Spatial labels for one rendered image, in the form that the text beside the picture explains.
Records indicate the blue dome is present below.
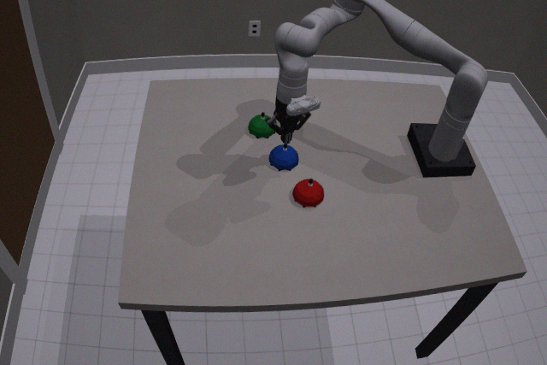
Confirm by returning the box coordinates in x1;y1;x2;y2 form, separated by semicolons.
269;144;299;171

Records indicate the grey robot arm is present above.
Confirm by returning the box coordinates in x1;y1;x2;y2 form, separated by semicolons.
274;0;488;162

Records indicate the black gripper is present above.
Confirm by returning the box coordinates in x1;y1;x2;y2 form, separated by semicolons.
266;97;311;144

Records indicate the green dome bell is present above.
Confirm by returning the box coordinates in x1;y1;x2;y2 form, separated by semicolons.
248;112;275;138

